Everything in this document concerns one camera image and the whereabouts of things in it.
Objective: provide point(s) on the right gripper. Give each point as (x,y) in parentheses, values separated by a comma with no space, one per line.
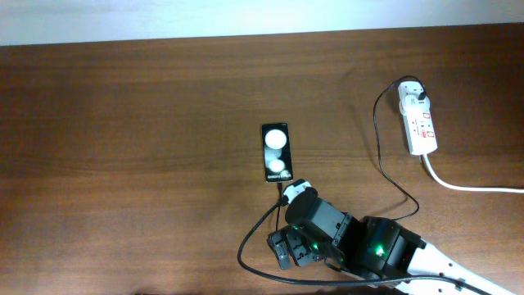
(294,234)

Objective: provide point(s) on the black smartphone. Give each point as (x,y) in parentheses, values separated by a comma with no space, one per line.
(276,145)

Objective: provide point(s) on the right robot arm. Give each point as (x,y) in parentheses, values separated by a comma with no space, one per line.
(372,248)

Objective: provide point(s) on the white charger adapter plug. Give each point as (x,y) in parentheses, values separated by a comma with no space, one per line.
(413,98)

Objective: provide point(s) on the white power strip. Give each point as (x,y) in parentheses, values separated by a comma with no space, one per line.
(420,133)

